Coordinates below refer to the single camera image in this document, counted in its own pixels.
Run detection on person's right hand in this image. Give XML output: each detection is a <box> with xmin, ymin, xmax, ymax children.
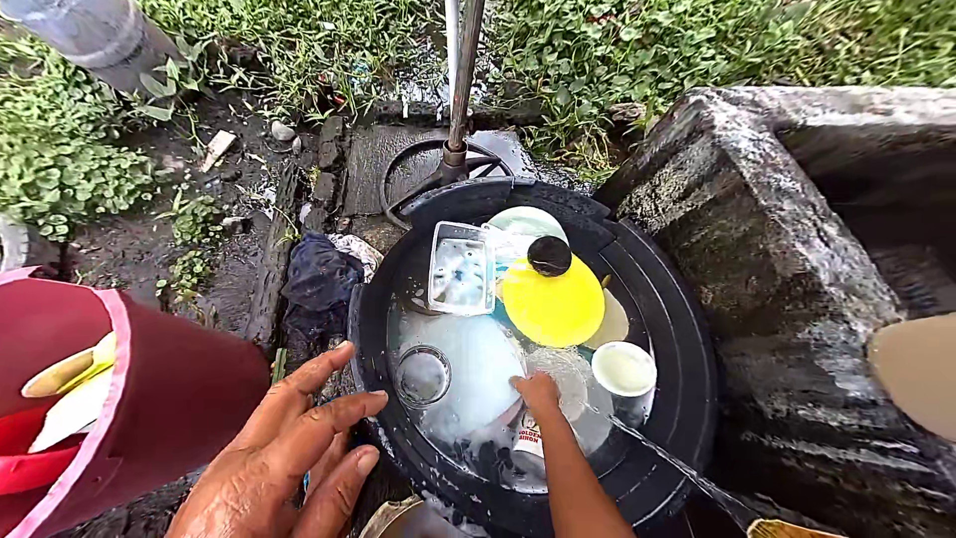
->
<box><xmin>510</xmin><ymin>371</ymin><xmax>561</xmax><ymax>416</ymax></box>

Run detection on person's left hand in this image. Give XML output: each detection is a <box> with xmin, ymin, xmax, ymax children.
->
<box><xmin>164</xmin><ymin>341</ymin><xmax>389</xmax><ymax>538</ymax></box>

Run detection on person's right forearm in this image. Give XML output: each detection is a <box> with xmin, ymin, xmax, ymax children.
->
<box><xmin>530</xmin><ymin>405</ymin><xmax>636</xmax><ymax>538</ymax></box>

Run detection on large white soapy plate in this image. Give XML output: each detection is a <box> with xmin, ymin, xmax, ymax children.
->
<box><xmin>399</xmin><ymin>314</ymin><xmax>527</xmax><ymax>442</ymax></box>

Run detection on clear round dish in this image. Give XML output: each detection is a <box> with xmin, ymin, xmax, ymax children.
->
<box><xmin>526</xmin><ymin>346</ymin><xmax>615</xmax><ymax>457</ymax></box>

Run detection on beige rimmed bowl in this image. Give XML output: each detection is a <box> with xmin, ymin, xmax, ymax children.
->
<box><xmin>359</xmin><ymin>495</ymin><xmax>468</xmax><ymax>538</ymax></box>

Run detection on white cup with red print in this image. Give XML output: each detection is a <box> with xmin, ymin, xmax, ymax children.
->
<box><xmin>513</xmin><ymin>414</ymin><xmax>546</xmax><ymax>459</ymax></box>

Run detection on yellow lid with black knob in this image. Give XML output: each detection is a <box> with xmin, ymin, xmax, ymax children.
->
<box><xmin>502</xmin><ymin>235</ymin><xmax>606</xmax><ymax>349</ymax></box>

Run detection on clear drinking glass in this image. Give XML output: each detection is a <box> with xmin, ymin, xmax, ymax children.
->
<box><xmin>395</xmin><ymin>344</ymin><xmax>453</xmax><ymax>409</ymax></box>

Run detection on dark blue cloth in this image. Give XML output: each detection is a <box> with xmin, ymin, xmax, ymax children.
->
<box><xmin>282</xmin><ymin>231</ymin><xmax>365</xmax><ymax>348</ymax></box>

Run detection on small white bowl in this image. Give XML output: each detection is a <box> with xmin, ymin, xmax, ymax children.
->
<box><xmin>591</xmin><ymin>341</ymin><xmax>658</xmax><ymax>398</ymax></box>

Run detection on beige plate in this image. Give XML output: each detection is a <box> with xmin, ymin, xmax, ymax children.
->
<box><xmin>583</xmin><ymin>287</ymin><xmax>630</xmax><ymax>351</ymax></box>

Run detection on red bucket with pink rim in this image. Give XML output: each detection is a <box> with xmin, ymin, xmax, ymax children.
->
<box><xmin>0</xmin><ymin>266</ymin><xmax>271</xmax><ymax>538</ymax></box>

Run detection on clear rectangular plastic container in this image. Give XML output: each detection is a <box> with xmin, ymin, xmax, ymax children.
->
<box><xmin>428</xmin><ymin>220</ymin><xmax>497</xmax><ymax>316</ymax></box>

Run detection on dark wooden beam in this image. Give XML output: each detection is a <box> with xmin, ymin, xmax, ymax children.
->
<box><xmin>245</xmin><ymin>160</ymin><xmax>303</xmax><ymax>352</ymax></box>

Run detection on white patterned cloth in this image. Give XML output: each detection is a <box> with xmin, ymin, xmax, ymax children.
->
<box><xmin>327</xmin><ymin>233</ymin><xmax>385</xmax><ymax>284</ymax></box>

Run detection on black round tub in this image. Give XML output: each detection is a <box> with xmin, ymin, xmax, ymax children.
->
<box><xmin>349</xmin><ymin>176</ymin><xmax>719</xmax><ymax>538</ymax></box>

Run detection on pale green plate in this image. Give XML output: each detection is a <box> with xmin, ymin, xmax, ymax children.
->
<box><xmin>487</xmin><ymin>205</ymin><xmax>570</xmax><ymax>261</ymax></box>

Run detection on yellow and white utensil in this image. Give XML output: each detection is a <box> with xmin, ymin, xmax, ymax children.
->
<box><xmin>21</xmin><ymin>331</ymin><xmax>118</xmax><ymax>454</ymax></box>

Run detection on pale wood chip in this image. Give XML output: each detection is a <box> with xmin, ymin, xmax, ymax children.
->
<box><xmin>201</xmin><ymin>130</ymin><xmax>238</xmax><ymax>173</ymax></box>

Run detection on bright red plastic item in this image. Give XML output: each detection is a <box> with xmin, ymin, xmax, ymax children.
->
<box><xmin>0</xmin><ymin>405</ymin><xmax>87</xmax><ymax>496</ymax></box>

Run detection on concrete trough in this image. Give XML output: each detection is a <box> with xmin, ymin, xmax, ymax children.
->
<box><xmin>594</xmin><ymin>85</ymin><xmax>956</xmax><ymax>538</ymax></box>

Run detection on rusty metal pole with wheel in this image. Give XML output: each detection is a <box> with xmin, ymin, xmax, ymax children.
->
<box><xmin>380</xmin><ymin>0</ymin><xmax>515</xmax><ymax>231</ymax></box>

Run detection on yellow rimmed object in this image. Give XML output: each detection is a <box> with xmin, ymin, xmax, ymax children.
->
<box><xmin>747</xmin><ymin>519</ymin><xmax>846</xmax><ymax>538</ymax></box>

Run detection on white curved object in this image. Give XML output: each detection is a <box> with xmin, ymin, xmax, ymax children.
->
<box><xmin>0</xmin><ymin>214</ymin><xmax>31</xmax><ymax>273</ymax></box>

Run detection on white pipe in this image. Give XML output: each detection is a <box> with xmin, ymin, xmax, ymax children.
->
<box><xmin>445</xmin><ymin>0</ymin><xmax>460</xmax><ymax>130</ymax></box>

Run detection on green weeds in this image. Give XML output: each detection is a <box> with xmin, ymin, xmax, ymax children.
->
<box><xmin>0</xmin><ymin>0</ymin><xmax>956</xmax><ymax>244</ymax></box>

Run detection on translucent plastic container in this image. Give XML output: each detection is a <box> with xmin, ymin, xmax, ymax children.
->
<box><xmin>0</xmin><ymin>0</ymin><xmax>182</xmax><ymax>94</ymax></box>

